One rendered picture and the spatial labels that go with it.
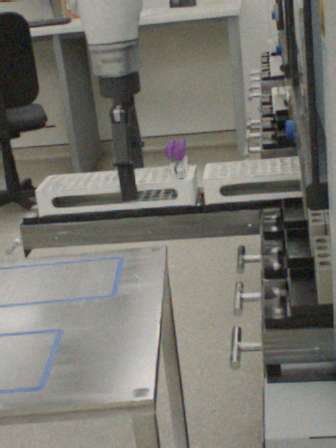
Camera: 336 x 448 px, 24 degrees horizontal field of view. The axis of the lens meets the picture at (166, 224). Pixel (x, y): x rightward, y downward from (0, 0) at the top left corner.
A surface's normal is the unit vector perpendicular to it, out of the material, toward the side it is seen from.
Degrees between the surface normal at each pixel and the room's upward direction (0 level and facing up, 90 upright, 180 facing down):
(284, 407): 0
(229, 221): 90
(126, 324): 0
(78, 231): 90
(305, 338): 90
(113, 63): 90
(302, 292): 0
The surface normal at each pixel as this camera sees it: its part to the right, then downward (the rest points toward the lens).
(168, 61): -0.11, 0.35
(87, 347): -0.11, -0.93
